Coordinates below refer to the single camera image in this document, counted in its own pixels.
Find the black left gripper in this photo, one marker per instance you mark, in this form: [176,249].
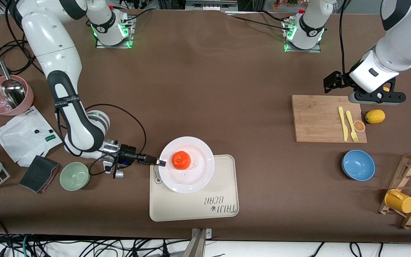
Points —
[335,81]

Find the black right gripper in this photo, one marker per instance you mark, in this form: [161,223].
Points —
[128,154]

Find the orange tangerine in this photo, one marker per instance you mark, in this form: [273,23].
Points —
[181,160]

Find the white round plate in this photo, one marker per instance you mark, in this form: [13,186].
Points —
[194,178]

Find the cream bear print tray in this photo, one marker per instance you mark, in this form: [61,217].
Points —
[223,185]

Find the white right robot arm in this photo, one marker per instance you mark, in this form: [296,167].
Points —
[48,43]

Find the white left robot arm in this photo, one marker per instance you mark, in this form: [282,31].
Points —
[401,46]

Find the wooden cutting board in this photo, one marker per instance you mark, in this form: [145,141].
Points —
[316,117]

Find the yellow plastic knife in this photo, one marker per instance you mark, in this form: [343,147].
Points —
[342,123]

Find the yellow plastic fork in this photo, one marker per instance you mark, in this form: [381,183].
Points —
[351,123]

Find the toy orange slice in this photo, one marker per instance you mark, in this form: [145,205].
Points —
[359,126]

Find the pale green bowl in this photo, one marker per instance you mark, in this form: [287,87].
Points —
[74,176]

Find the blue bowl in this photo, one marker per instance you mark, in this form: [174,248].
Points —
[358,165]

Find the dark grey folded cloth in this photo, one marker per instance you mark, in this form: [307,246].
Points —
[38,174]

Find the wooden mug rack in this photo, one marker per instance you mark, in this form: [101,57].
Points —
[410,167]

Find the white plastic bag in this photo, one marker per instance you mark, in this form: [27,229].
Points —
[20,139]

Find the yellow mug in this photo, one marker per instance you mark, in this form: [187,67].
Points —
[400,201]

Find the metal scoop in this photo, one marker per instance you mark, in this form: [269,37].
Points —
[13,91]

